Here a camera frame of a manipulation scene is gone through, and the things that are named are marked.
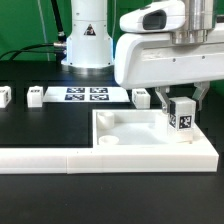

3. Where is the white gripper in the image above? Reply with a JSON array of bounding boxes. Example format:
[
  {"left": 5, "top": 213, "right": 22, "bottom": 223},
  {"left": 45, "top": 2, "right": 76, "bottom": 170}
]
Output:
[{"left": 114, "top": 0, "right": 224, "bottom": 114}]

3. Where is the white square table top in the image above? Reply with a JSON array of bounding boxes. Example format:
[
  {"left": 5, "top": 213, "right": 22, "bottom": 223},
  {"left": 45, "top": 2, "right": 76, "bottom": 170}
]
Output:
[{"left": 92, "top": 109, "right": 204, "bottom": 149}]

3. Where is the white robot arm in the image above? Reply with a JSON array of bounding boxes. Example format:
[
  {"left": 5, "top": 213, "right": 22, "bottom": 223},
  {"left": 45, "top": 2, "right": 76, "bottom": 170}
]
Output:
[{"left": 62, "top": 0, "right": 224, "bottom": 111}]

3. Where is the white L-shaped obstacle fence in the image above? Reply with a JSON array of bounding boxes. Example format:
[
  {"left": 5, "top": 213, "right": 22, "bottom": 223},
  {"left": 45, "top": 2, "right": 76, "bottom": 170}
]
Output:
[{"left": 0, "top": 112, "right": 220, "bottom": 175}]

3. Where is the white marker sheet with tags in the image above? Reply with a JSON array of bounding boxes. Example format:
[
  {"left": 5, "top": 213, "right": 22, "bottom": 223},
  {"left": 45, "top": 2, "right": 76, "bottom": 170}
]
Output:
[{"left": 44, "top": 87, "right": 129, "bottom": 103}]

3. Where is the black cable bundle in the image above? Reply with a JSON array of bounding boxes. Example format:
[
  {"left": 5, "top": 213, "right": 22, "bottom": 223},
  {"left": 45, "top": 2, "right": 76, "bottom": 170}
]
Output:
[{"left": 0, "top": 41, "right": 68, "bottom": 62}]

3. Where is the black upright cable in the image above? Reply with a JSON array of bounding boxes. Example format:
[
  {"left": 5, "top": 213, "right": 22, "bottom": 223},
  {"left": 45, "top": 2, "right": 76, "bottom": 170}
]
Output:
[{"left": 50, "top": 0, "right": 67, "bottom": 44}]

